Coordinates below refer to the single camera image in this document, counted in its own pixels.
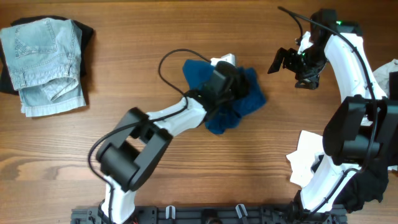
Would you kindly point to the folded black garment under jeans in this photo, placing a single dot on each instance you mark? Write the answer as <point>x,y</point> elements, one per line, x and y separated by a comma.
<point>87,33</point>

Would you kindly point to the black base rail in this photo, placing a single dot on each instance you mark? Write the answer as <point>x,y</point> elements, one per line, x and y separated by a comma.
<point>265,214</point>

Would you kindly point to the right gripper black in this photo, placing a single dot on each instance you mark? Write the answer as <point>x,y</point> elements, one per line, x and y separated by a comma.
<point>310,80</point>

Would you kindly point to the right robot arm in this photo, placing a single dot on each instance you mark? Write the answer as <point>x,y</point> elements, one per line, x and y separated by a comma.
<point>341,43</point>

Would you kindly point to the white t-shirt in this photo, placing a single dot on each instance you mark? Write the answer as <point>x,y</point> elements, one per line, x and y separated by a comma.
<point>310,144</point>

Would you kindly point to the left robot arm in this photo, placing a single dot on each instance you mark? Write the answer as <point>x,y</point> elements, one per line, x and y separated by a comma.
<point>129,154</point>

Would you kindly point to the blue polo shirt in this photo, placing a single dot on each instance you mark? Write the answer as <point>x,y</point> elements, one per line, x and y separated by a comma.
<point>229,116</point>

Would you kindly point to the folded light blue jeans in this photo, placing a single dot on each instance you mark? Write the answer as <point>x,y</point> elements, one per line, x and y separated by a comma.
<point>44,63</point>

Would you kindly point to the black garment at right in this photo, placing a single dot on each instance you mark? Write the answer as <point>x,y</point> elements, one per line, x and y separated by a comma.
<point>367,186</point>

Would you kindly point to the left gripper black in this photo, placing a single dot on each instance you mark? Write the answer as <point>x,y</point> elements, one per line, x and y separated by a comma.
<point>240,83</point>

